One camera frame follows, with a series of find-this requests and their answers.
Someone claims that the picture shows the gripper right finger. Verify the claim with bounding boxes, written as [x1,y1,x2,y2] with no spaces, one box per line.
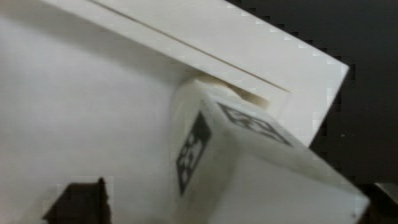
[361,182,398,224]

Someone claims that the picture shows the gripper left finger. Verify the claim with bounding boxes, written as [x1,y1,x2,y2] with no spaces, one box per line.
[43,178,113,224]

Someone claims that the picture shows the white square table top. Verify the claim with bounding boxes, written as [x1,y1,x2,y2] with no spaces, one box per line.
[0,0,349,224]

